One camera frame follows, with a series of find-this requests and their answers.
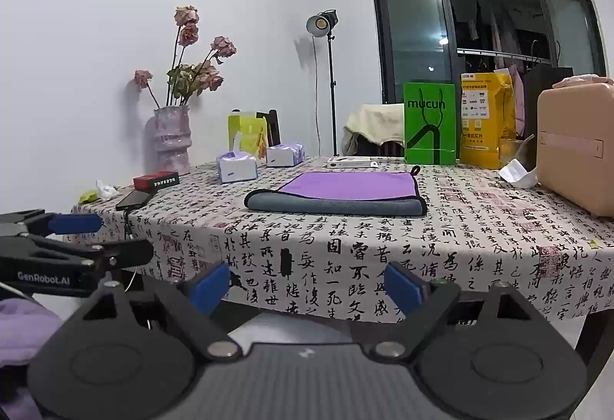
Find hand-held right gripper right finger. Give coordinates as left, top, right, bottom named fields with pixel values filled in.
left=369, top=262, right=539, bottom=361

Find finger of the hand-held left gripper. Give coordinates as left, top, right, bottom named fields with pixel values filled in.
left=72, top=238, right=155, bottom=269
left=21, top=213, right=104, bottom=237

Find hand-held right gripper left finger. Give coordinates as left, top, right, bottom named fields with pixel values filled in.
left=79, top=262, right=241, bottom=361

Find purple and grey towel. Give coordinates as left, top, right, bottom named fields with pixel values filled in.
left=244, top=165, right=429, bottom=217

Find crumpled white tissue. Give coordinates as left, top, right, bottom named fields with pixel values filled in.
left=95, top=180, right=121, bottom=201

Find black phone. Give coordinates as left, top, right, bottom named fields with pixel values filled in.
left=116, top=189, right=155, bottom=212

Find purple quilted garment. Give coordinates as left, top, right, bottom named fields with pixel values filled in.
left=0, top=297, right=64, bottom=368

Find calligraphy printed tablecloth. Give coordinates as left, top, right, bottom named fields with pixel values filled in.
left=71, top=155, right=614, bottom=326

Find red box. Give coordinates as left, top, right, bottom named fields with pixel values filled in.
left=133, top=171, right=180, bottom=192

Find pink ceramic vase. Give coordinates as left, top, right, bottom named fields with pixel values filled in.
left=152, top=105, right=193, bottom=176

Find purple tissue pack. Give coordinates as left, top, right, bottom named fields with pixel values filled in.
left=265, top=142, right=306, bottom=168
left=216, top=152, right=260, bottom=183

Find flat white box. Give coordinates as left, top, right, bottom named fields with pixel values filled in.
left=327, top=156, right=378, bottom=170

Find green paper bag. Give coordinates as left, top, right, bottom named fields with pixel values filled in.
left=403, top=82, right=457, bottom=166

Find white paper slip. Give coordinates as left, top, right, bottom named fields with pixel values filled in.
left=498, top=159, right=537, bottom=189

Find cream cloth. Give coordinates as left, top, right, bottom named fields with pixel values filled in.
left=342, top=103, right=406, bottom=147

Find dark wooden chair back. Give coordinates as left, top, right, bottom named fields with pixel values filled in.
left=256, top=109, right=282, bottom=147

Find clear plastic container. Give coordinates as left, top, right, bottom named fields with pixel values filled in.
left=500, top=135, right=536, bottom=171

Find yellow paper bag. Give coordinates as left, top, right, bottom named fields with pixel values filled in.
left=459, top=71, right=518, bottom=170

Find dried pink roses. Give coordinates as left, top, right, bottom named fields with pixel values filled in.
left=133, top=5, right=238, bottom=109

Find black paper bag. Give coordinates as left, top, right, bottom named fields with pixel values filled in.
left=522, top=62, right=574, bottom=143

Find dark framed sliding window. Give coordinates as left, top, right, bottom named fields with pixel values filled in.
left=368, top=0, right=610, bottom=108

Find hanging clothes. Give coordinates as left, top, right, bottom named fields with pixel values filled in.
left=451, top=0, right=529, bottom=82

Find pink cloth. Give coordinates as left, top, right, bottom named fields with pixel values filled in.
left=551, top=73, right=614, bottom=90

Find studio light on stand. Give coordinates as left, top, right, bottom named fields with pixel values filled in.
left=306, top=9, right=341, bottom=157

